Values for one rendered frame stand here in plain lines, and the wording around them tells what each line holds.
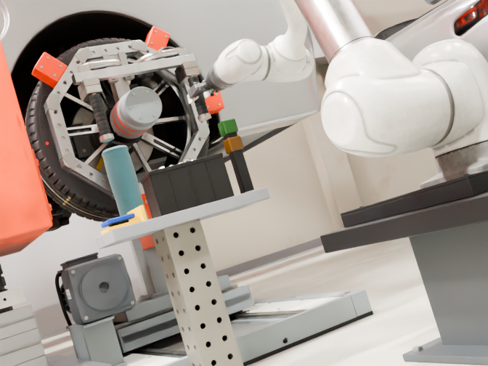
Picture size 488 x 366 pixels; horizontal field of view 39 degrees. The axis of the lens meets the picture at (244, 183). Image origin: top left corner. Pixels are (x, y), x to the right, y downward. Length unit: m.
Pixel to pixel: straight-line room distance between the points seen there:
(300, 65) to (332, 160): 5.07
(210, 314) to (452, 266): 0.64
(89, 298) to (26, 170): 0.42
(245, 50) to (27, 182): 0.69
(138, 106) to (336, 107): 1.16
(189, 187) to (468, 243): 0.72
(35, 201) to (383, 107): 1.05
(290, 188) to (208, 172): 5.21
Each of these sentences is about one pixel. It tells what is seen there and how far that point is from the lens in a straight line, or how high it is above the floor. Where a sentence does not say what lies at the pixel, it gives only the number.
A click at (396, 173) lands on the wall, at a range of 7.75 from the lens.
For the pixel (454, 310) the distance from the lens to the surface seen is 1.45.
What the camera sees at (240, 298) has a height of 0.13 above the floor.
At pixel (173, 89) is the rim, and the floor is 0.94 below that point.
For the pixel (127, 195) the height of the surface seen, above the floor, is 0.57.
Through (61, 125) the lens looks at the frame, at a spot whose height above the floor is 0.87.
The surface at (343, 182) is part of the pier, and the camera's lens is 7.12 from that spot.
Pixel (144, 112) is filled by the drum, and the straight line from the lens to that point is 2.31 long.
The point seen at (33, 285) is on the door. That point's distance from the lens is 5.95.
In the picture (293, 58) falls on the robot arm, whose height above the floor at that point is 0.79.
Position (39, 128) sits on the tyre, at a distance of 2.46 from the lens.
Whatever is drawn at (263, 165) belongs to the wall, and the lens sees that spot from 6.86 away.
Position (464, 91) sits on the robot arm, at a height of 0.49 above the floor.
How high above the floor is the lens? 0.35
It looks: 4 degrees up
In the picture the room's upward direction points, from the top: 17 degrees counter-clockwise
